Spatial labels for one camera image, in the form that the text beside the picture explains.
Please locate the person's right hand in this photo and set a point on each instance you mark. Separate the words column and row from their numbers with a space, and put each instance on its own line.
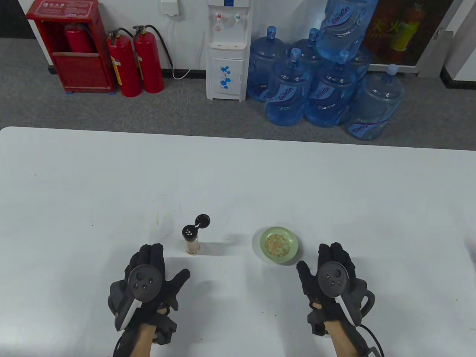
column 333, row 253

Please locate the person's left hand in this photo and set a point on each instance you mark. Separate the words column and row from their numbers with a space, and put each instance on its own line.
column 150, row 253

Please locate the green seasoning dish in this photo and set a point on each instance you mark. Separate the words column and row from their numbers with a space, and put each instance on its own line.
column 293, row 240

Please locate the glass seasoning bottle black lid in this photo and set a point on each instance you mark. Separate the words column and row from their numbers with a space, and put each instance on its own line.
column 192, row 243

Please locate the white sesame seeds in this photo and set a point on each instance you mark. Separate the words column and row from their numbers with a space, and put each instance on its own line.
column 277, row 245

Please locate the person's left forearm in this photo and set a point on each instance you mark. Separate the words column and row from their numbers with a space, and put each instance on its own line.
column 143, row 340

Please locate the person's right forearm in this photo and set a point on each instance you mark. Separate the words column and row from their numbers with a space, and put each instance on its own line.
column 344, row 340

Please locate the black and white hand controller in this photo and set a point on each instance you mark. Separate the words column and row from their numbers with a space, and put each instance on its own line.
column 143, row 280
column 333, row 279

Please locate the group of blue water jugs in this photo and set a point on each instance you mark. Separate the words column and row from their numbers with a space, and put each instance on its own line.
column 327, row 93

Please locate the red fire extinguisher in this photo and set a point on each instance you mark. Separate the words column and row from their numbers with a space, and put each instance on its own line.
column 79, row 39
column 148, row 63
column 124, row 67

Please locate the red fire extinguisher cabinet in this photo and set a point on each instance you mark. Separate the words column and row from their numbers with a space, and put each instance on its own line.
column 83, row 70

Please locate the white water dispenser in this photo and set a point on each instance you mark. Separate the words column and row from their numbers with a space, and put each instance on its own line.
column 227, row 67

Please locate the dark poster panel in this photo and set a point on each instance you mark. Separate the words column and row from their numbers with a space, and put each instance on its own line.
column 401, row 29

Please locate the grey metal post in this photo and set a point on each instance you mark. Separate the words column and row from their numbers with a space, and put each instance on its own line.
column 435, row 52

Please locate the white wall box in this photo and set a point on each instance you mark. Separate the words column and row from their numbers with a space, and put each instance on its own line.
column 169, row 6

